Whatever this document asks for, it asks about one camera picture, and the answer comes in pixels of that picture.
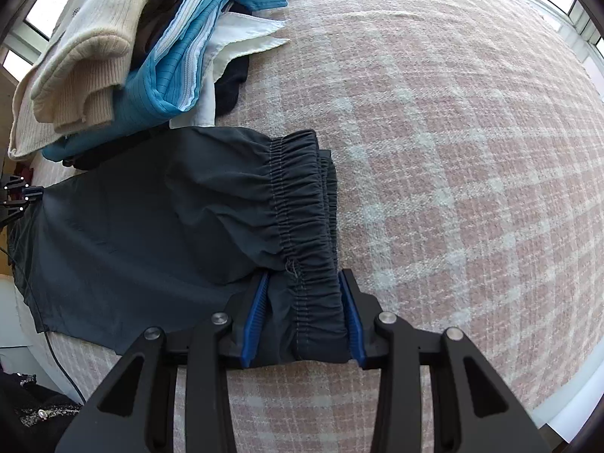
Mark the brown folded garment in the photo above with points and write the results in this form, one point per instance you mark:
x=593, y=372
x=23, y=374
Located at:
x=170, y=0

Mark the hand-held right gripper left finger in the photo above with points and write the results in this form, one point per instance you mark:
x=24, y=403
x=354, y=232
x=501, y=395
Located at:
x=255, y=323

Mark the black folded garment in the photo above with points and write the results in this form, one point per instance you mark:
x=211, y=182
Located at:
x=231, y=85

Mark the pink plaid tablecloth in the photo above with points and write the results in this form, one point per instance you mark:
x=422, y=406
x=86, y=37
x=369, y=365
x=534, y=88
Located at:
x=448, y=174

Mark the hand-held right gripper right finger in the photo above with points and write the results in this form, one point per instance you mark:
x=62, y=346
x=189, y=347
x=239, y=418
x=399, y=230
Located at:
x=355, y=323

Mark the blue folded garment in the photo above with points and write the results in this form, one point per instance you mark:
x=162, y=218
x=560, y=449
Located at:
x=174, y=71

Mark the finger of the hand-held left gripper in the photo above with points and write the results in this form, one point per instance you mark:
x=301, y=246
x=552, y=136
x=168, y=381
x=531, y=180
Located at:
x=15, y=181
x=26, y=197

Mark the white folded garment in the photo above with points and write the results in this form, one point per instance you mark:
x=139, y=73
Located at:
x=236, y=37

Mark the beige knit cardigan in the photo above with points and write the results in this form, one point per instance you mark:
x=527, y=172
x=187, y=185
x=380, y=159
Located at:
x=85, y=47

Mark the black textured garment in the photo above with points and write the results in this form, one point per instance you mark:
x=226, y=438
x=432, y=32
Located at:
x=33, y=410

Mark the dark grey pants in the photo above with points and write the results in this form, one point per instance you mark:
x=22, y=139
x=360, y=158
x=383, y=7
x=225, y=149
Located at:
x=141, y=236

